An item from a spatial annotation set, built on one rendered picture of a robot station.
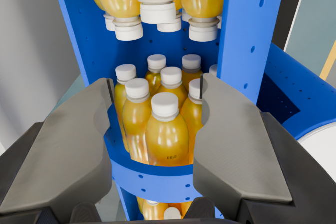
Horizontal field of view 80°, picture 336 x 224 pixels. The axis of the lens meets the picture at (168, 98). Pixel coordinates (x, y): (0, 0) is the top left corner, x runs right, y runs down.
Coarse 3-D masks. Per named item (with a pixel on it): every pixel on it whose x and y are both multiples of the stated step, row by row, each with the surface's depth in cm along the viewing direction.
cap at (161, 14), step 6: (144, 6) 21; (150, 6) 20; (156, 6) 20; (162, 6) 20; (168, 6) 21; (174, 6) 22; (144, 12) 21; (150, 12) 21; (156, 12) 21; (162, 12) 21; (168, 12) 21; (174, 12) 22; (144, 18) 21; (150, 18) 21; (156, 18) 21; (162, 18) 21; (168, 18) 21; (174, 18) 22
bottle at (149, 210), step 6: (144, 204) 52; (150, 204) 50; (156, 204) 50; (162, 204) 52; (144, 210) 52; (150, 210) 51; (156, 210) 51; (162, 210) 52; (144, 216) 53; (150, 216) 51; (156, 216) 51; (162, 216) 52
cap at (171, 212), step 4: (168, 208) 48; (172, 208) 48; (176, 208) 48; (164, 212) 47; (168, 212) 47; (172, 212) 47; (176, 212) 47; (164, 216) 46; (168, 216) 46; (172, 216) 46; (176, 216) 46; (180, 216) 46
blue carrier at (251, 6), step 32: (64, 0) 27; (224, 0) 16; (256, 0) 17; (96, 32) 35; (160, 32) 44; (224, 32) 18; (256, 32) 19; (96, 64) 37; (224, 64) 19; (256, 64) 22; (256, 96) 27; (128, 160) 29; (128, 192) 58; (160, 192) 29; (192, 192) 29
